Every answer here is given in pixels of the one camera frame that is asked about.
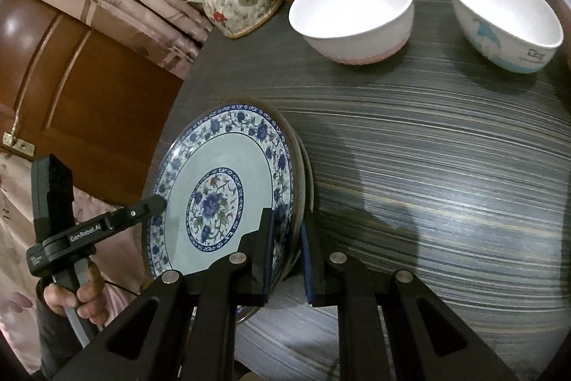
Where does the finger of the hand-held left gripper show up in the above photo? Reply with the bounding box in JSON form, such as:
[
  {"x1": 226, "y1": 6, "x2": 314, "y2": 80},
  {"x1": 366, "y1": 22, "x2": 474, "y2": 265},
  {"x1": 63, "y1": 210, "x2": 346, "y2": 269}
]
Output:
[{"x1": 111, "y1": 195, "x2": 167, "y2": 231}]

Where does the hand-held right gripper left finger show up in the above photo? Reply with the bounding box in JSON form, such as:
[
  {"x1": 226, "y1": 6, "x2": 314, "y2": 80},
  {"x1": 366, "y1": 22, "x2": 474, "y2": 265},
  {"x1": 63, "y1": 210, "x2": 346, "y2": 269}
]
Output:
[{"x1": 56, "y1": 208, "x2": 275, "y2": 381}]

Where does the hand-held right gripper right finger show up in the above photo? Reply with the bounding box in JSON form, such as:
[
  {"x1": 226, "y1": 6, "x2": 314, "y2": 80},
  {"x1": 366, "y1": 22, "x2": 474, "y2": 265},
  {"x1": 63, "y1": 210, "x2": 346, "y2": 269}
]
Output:
[{"x1": 300, "y1": 222, "x2": 514, "y2": 381}]

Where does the blue floral plate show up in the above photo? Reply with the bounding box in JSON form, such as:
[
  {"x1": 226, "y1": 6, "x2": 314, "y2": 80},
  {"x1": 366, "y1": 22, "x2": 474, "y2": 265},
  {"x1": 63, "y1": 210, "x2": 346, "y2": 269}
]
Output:
[{"x1": 142, "y1": 104, "x2": 305, "y2": 281}]

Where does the white bowl with blue print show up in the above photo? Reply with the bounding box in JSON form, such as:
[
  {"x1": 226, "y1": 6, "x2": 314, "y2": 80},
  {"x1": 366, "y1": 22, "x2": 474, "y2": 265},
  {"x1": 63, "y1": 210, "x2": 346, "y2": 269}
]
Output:
[{"x1": 447, "y1": 0, "x2": 564, "y2": 74}]

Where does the person's left forearm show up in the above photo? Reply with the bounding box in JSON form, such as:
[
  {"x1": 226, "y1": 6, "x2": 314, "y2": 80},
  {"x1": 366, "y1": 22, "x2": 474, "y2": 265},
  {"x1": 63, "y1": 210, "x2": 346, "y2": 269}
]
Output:
[{"x1": 36, "y1": 301, "x2": 96, "y2": 379}]

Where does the person's left hand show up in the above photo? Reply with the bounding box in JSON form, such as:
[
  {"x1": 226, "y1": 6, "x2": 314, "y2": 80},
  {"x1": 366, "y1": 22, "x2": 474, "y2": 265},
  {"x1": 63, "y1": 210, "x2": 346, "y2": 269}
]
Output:
[{"x1": 42, "y1": 258, "x2": 108, "y2": 328}]

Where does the pink floral cloth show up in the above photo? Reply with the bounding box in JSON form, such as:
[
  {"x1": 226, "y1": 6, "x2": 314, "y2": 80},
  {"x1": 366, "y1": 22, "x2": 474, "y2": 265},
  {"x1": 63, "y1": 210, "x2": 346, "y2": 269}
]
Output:
[{"x1": 0, "y1": 151, "x2": 150, "y2": 366}]

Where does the brass door hinge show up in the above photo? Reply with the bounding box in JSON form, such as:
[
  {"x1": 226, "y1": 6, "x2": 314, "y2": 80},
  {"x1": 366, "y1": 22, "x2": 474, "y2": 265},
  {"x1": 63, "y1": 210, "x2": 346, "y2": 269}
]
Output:
[{"x1": 2, "y1": 117, "x2": 36, "y2": 154}]

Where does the brown wooden door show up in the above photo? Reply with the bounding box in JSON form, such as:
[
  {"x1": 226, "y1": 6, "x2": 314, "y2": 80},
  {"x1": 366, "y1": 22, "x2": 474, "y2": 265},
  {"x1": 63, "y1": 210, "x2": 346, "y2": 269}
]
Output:
[{"x1": 0, "y1": 0, "x2": 186, "y2": 207}]

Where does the white ribbed bowl pink base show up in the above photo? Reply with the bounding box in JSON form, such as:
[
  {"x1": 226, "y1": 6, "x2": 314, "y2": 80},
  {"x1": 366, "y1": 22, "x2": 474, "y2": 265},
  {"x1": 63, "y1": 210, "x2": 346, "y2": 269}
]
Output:
[{"x1": 288, "y1": 0, "x2": 415, "y2": 65}]

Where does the thin black cable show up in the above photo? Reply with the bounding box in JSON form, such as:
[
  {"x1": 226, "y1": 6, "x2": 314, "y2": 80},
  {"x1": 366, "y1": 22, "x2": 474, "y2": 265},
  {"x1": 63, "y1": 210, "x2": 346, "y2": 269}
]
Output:
[{"x1": 103, "y1": 280, "x2": 144, "y2": 299}]

